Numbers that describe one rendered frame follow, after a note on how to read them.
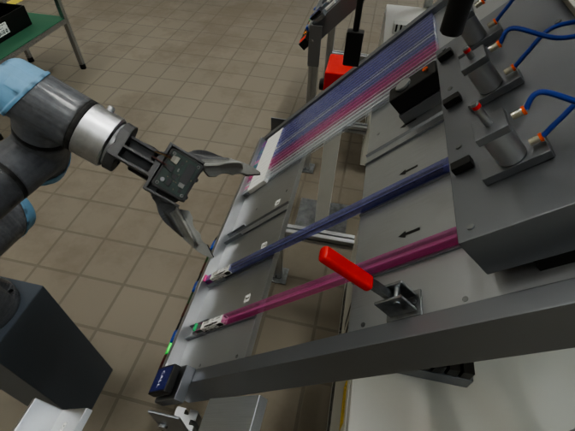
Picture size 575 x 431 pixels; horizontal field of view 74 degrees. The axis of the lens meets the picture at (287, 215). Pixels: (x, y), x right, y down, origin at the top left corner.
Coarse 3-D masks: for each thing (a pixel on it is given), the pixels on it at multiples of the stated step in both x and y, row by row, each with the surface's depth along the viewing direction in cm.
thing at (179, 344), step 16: (240, 192) 92; (240, 208) 90; (224, 224) 85; (224, 240) 83; (208, 272) 77; (208, 288) 75; (192, 304) 71; (192, 320) 70; (176, 336) 67; (176, 352) 66
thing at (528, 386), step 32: (352, 256) 134; (352, 288) 109; (544, 352) 79; (352, 384) 74; (384, 384) 74; (416, 384) 74; (448, 384) 74; (480, 384) 74; (512, 384) 74; (544, 384) 74; (352, 416) 70; (384, 416) 70; (416, 416) 70; (448, 416) 70; (480, 416) 70; (512, 416) 70; (544, 416) 70
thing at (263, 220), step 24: (288, 168) 83; (264, 192) 85; (288, 192) 75; (240, 216) 87; (264, 216) 77; (288, 216) 71; (240, 240) 78; (264, 240) 70; (264, 264) 64; (216, 288) 73; (240, 288) 65; (264, 288) 60; (216, 312) 67; (192, 336) 66; (216, 336) 62; (240, 336) 56; (192, 360) 63; (216, 360) 57
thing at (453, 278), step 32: (384, 128) 62; (416, 128) 55; (384, 160) 57; (416, 160) 51; (416, 192) 47; (448, 192) 43; (384, 224) 48; (416, 224) 43; (448, 224) 40; (448, 256) 37; (416, 288) 38; (448, 288) 35; (480, 288) 33; (512, 288) 31; (352, 320) 42; (384, 320) 38
